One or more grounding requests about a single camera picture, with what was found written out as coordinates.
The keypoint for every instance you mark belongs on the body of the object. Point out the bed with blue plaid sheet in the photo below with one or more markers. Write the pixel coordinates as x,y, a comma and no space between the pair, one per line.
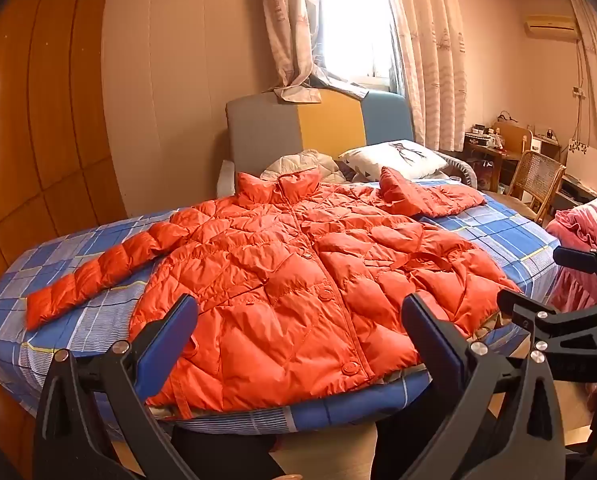
503,230

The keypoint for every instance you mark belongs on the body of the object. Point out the white cabinet with flower sticker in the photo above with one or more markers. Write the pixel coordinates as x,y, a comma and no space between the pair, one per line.
585,162

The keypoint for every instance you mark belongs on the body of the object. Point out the white printed pillow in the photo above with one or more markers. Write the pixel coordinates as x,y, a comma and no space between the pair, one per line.
393,157

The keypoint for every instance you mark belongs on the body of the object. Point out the bright window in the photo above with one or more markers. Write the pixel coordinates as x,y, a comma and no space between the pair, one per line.
353,20

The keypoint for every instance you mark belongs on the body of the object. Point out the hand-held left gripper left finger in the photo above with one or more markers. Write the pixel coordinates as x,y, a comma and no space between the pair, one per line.
171,332

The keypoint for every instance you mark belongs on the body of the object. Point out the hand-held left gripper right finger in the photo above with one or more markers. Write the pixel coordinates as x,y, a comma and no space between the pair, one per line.
436,345

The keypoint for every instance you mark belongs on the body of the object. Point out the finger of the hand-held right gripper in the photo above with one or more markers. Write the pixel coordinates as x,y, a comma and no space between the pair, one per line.
585,260
553,322

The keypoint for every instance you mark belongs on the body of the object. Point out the orange puffer jacket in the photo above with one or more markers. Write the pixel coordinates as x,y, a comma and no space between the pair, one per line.
278,285

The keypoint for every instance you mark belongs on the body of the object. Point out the grey wicker chair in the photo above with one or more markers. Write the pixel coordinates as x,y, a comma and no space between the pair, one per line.
461,167

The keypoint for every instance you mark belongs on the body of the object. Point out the wooden panelled wardrobe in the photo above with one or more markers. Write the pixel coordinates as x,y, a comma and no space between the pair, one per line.
43,110

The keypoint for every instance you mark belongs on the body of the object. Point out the grey yellow blue headboard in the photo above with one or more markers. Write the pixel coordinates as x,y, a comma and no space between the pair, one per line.
328,125

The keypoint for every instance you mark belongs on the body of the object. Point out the pink ruffled bedding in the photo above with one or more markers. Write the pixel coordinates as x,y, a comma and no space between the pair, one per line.
583,225

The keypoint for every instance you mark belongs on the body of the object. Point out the pale patterned curtain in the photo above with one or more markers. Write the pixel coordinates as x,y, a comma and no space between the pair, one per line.
291,20
593,70
431,50

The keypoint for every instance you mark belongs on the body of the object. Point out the white bedside stand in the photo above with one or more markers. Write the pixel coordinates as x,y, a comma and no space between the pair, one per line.
226,180

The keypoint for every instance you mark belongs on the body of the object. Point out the beige quilted blanket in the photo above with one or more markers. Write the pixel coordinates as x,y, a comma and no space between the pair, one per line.
303,162

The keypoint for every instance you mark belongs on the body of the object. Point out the wall air conditioner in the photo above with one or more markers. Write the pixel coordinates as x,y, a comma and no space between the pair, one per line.
550,26

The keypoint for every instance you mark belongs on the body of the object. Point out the wooden desk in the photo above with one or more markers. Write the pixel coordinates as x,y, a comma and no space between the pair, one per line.
488,160

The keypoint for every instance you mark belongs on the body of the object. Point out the rattan chair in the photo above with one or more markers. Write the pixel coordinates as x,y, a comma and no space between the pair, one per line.
535,177

